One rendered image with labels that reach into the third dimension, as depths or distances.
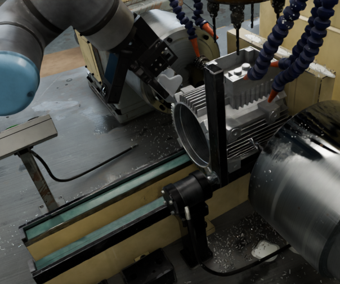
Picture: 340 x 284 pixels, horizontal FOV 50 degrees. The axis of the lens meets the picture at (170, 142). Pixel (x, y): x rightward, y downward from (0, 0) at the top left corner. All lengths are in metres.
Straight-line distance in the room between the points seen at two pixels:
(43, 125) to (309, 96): 0.57
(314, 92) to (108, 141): 0.68
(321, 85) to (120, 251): 0.53
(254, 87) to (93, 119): 0.70
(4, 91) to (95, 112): 0.85
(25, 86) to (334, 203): 0.44
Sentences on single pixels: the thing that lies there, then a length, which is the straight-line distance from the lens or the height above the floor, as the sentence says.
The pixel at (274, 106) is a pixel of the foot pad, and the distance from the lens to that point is 0.79.
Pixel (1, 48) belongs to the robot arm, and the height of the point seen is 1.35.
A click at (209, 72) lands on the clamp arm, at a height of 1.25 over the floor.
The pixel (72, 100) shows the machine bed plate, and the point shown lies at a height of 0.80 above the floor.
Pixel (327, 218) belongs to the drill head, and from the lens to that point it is 0.56.
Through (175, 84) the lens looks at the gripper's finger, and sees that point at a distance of 0.78.
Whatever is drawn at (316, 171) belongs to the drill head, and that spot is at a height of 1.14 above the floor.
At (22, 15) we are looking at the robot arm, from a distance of 0.64.
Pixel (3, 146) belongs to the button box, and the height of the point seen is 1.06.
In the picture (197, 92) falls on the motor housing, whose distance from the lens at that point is 0.79.
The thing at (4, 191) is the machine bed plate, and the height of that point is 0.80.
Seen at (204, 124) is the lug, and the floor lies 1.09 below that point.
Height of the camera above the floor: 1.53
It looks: 40 degrees down
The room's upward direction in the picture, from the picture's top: 10 degrees counter-clockwise
